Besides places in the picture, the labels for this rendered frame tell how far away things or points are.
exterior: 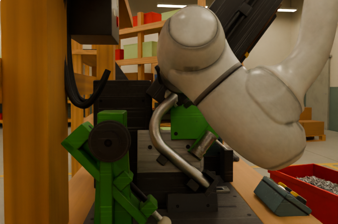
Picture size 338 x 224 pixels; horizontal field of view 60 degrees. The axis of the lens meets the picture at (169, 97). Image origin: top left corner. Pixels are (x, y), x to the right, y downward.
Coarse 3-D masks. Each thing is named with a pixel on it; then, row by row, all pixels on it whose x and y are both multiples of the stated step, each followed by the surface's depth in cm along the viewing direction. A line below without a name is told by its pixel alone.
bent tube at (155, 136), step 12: (168, 96) 82; (156, 108) 81; (168, 108) 81; (156, 120) 80; (156, 132) 79; (156, 144) 78; (168, 156) 78; (180, 156) 78; (180, 168) 78; (192, 168) 78; (204, 180) 77
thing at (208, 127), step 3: (207, 126) 83; (210, 126) 83; (207, 129) 83; (210, 129) 83; (204, 132) 83; (213, 132) 83; (201, 135) 83; (216, 135) 83; (198, 138) 82; (195, 141) 82; (198, 141) 82; (192, 147) 82; (210, 147) 82; (189, 150) 82; (207, 150) 82; (198, 159) 81; (201, 159) 81
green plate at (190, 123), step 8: (176, 112) 84; (184, 112) 84; (192, 112) 84; (200, 112) 84; (176, 120) 84; (184, 120) 84; (192, 120) 84; (200, 120) 84; (176, 128) 83; (184, 128) 83; (192, 128) 83; (200, 128) 83; (176, 136) 82; (184, 136) 83; (192, 136) 83
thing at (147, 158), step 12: (144, 132) 84; (168, 132) 84; (144, 144) 84; (168, 144) 84; (180, 144) 84; (192, 144) 84; (144, 156) 83; (156, 156) 83; (192, 156) 84; (144, 168) 81; (156, 168) 82; (168, 168) 82
